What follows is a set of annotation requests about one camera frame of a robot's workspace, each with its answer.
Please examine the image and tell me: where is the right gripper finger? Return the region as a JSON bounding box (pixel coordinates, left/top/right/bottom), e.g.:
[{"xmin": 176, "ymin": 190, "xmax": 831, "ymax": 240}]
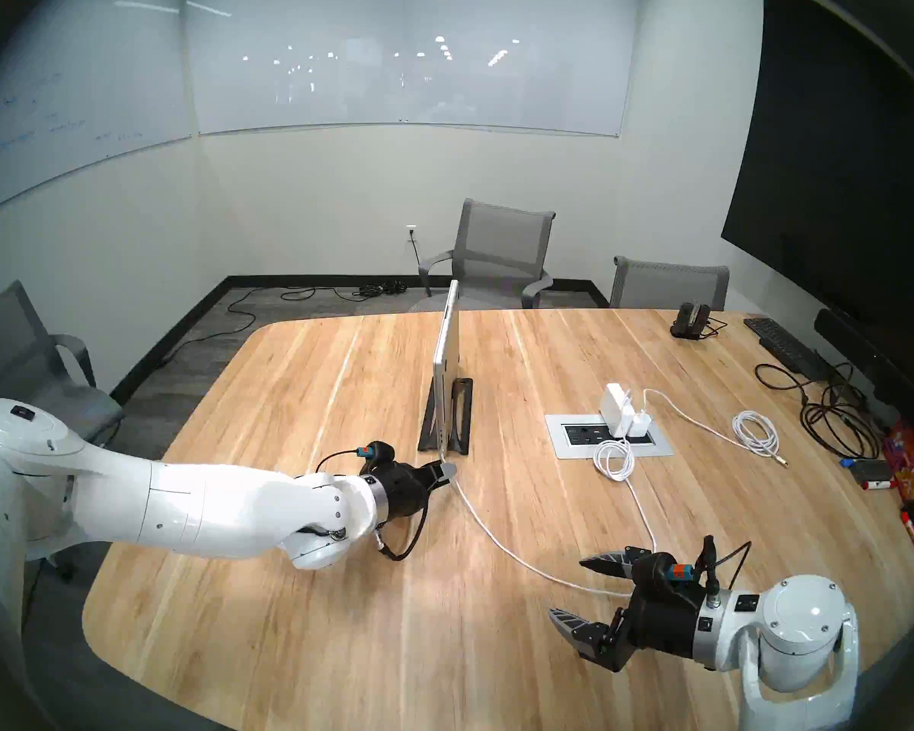
[
  {"xmin": 547, "ymin": 608, "xmax": 629, "ymax": 673},
  {"xmin": 579, "ymin": 547, "xmax": 648, "ymax": 582}
]

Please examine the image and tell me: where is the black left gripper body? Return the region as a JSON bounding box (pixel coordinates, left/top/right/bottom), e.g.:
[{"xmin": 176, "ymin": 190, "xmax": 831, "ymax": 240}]
[{"xmin": 369, "ymin": 463, "xmax": 436, "ymax": 525}]

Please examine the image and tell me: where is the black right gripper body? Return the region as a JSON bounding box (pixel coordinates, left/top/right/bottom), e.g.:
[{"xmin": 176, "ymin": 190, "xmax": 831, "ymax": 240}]
[{"xmin": 625, "ymin": 554, "xmax": 707, "ymax": 656}]

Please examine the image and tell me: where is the white MagSafe charging cable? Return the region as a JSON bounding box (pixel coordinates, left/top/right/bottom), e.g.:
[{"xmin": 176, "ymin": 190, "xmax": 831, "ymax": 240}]
[{"xmin": 440, "ymin": 440, "xmax": 660, "ymax": 599}]

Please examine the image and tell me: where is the silver MacBook laptop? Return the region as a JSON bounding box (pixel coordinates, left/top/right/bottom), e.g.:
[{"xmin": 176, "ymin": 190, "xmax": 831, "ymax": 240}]
[{"xmin": 433, "ymin": 280, "xmax": 462, "ymax": 458}]

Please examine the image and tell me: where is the black controller charging dock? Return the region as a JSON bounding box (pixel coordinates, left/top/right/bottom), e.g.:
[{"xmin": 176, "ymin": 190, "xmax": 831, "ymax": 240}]
[{"xmin": 670, "ymin": 302, "xmax": 713, "ymax": 340}]

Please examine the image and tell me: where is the black vertical laptop stand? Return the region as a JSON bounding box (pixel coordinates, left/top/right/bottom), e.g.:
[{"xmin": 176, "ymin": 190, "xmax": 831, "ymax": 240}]
[{"xmin": 419, "ymin": 378, "xmax": 475, "ymax": 456}]

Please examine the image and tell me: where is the silver table power outlet box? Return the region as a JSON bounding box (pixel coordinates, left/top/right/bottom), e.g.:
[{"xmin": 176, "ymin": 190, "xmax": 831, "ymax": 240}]
[{"xmin": 545, "ymin": 413, "xmax": 675, "ymax": 460}]

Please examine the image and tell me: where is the large white power adapter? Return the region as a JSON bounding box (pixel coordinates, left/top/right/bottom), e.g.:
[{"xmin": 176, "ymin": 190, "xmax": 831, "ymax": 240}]
[{"xmin": 599, "ymin": 383, "xmax": 633, "ymax": 437}]

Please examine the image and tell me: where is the grey mesh office chair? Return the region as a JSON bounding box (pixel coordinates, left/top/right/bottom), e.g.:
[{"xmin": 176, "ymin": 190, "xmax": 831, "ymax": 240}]
[
  {"xmin": 417, "ymin": 198, "xmax": 557, "ymax": 310},
  {"xmin": 0, "ymin": 280, "xmax": 126, "ymax": 578},
  {"xmin": 609, "ymin": 256, "xmax": 730, "ymax": 311}
]

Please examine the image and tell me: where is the black keyboard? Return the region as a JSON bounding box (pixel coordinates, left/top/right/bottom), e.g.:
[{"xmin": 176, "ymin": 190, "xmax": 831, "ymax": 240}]
[{"xmin": 743, "ymin": 318, "xmax": 835, "ymax": 380}]

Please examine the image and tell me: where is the colourful tissue box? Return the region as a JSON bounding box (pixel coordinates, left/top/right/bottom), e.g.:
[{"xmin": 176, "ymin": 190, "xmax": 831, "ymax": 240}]
[{"xmin": 882, "ymin": 417, "xmax": 914, "ymax": 502}]

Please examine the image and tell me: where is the wide glass whiteboard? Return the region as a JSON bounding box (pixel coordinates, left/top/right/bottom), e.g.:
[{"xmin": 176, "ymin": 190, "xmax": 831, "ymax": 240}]
[{"xmin": 183, "ymin": 0, "xmax": 641, "ymax": 138}]

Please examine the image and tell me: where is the large black TV screen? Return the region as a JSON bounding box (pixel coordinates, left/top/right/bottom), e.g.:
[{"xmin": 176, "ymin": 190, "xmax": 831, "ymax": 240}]
[{"xmin": 721, "ymin": 0, "xmax": 914, "ymax": 403}]

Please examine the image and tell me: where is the glass whiteboard with blue writing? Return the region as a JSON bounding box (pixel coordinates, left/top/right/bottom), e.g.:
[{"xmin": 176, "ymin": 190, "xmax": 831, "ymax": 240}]
[{"xmin": 0, "ymin": 0, "xmax": 195, "ymax": 224}]

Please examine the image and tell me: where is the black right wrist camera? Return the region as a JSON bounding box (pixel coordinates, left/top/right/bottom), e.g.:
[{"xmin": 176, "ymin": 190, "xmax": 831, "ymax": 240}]
[{"xmin": 655, "ymin": 537, "xmax": 755, "ymax": 593}]

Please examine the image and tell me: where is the white coiled USB cable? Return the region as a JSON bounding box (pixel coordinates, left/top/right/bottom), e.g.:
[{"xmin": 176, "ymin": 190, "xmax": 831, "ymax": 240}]
[{"xmin": 644, "ymin": 389, "xmax": 789, "ymax": 468}]

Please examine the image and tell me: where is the black floor cable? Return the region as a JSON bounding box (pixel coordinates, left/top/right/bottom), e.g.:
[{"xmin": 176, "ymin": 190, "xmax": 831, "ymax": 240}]
[{"xmin": 152, "ymin": 279, "xmax": 411, "ymax": 369}]

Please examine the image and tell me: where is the black cable tangle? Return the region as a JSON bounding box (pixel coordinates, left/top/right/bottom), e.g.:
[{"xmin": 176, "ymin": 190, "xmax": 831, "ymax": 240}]
[{"xmin": 754, "ymin": 360, "xmax": 883, "ymax": 460}]

